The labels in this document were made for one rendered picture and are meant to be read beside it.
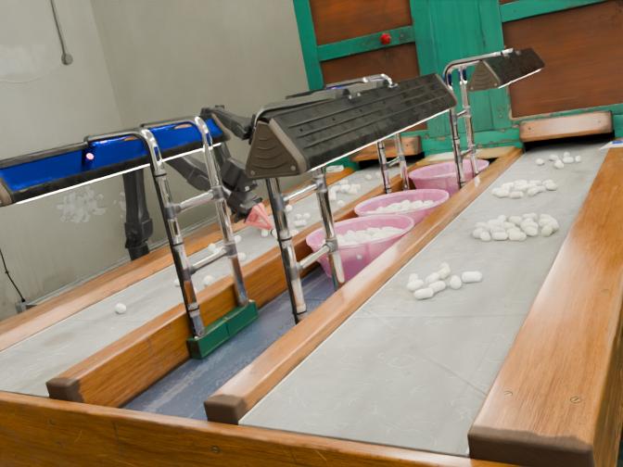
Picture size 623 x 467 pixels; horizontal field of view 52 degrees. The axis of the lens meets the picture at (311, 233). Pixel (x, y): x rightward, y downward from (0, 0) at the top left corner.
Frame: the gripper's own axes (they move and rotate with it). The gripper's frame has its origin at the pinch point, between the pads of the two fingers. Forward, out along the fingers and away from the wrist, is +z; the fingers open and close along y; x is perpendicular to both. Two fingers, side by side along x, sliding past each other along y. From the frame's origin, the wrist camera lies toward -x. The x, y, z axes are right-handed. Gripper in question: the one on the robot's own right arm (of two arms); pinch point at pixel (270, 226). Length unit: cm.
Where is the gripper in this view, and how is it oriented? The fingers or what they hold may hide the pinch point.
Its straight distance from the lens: 184.5
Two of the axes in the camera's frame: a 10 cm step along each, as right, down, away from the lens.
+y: 4.9, -2.9, 8.2
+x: -4.1, 7.6, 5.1
